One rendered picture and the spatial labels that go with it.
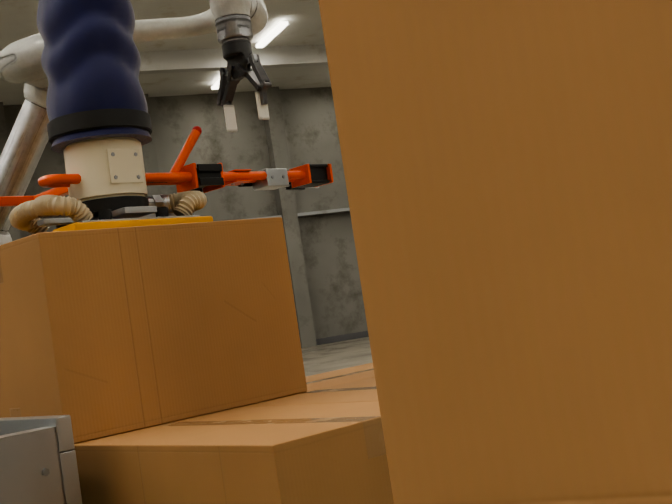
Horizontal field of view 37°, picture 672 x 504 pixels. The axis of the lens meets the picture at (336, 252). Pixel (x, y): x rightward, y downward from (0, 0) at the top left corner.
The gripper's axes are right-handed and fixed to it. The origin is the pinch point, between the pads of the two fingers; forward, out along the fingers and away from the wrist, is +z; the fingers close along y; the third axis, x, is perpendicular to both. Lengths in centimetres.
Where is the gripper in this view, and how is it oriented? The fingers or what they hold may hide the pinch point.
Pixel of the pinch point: (247, 121)
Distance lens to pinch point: 258.3
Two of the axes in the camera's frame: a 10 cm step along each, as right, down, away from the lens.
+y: 6.5, -1.3, -7.4
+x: 7.4, -0.8, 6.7
